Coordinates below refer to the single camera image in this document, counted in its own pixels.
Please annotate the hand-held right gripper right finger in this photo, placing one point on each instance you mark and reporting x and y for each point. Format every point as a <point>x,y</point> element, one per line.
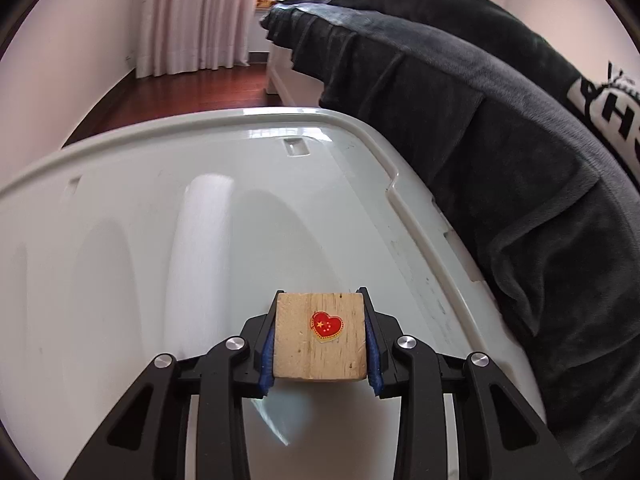
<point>373,360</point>

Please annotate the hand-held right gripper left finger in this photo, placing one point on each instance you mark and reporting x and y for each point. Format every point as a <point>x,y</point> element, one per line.
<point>267,360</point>

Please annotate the wooden block with heart sticker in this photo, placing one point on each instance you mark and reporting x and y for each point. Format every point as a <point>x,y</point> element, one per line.
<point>300,350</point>

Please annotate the white plastic storage box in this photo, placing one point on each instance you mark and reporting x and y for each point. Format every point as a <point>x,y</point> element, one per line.
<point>150,235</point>

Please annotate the dark grey blanket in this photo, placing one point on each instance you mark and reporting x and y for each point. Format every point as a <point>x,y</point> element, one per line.
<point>525,185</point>

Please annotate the pink curtain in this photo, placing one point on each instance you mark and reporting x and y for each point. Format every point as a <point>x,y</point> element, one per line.
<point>200,10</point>

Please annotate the black printed blanket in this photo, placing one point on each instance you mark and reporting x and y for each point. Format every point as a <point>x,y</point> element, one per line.
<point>500,25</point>

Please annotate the white bed frame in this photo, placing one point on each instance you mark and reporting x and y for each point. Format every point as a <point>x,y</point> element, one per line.
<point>285,70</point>

